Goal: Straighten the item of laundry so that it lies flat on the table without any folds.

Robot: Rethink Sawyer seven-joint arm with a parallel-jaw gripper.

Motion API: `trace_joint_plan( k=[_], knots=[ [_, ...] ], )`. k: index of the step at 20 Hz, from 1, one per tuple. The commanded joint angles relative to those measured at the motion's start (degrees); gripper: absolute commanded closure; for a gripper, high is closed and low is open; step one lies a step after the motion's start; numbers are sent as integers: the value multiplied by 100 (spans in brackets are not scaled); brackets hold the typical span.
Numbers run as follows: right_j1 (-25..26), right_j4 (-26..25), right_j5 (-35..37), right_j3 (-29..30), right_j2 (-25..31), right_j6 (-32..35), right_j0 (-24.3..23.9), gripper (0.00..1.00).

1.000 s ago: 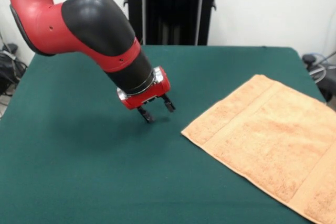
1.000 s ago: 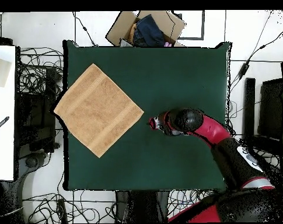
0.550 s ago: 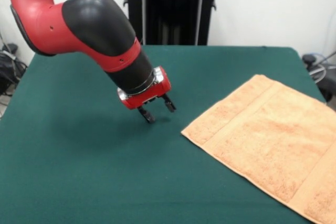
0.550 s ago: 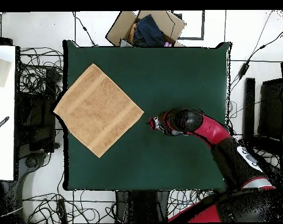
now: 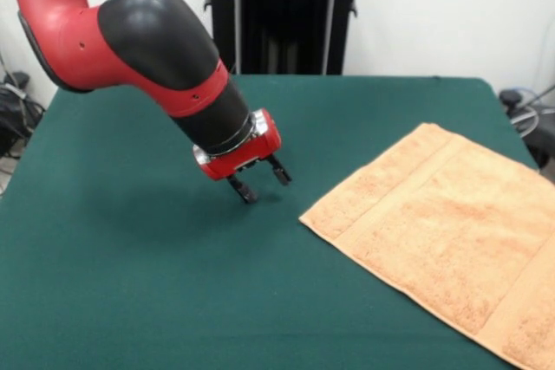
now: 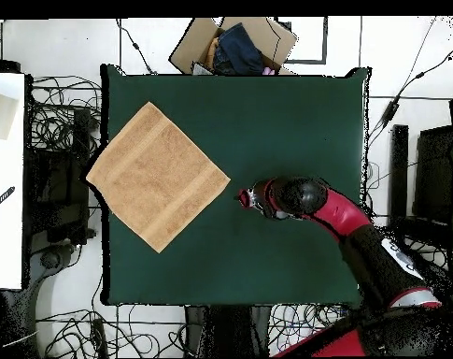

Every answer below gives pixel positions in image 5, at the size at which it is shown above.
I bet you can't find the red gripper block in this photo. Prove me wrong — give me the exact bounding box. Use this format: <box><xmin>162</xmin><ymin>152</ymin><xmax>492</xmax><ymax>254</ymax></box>
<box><xmin>193</xmin><ymin>109</ymin><xmax>293</xmax><ymax>205</ymax></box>

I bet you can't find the tan terry towel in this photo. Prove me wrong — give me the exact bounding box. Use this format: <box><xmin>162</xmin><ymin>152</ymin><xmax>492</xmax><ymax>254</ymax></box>
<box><xmin>298</xmin><ymin>122</ymin><xmax>555</xmax><ymax>370</ymax></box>

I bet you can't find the dark green table cloth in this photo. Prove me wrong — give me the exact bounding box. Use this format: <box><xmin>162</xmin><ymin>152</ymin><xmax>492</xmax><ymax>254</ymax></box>
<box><xmin>0</xmin><ymin>70</ymin><xmax>555</xmax><ymax>370</ymax></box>

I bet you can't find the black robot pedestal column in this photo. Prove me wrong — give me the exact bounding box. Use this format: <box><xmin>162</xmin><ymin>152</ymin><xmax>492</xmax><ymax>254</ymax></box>
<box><xmin>201</xmin><ymin>0</ymin><xmax>379</xmax><ymax>76</ymax></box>

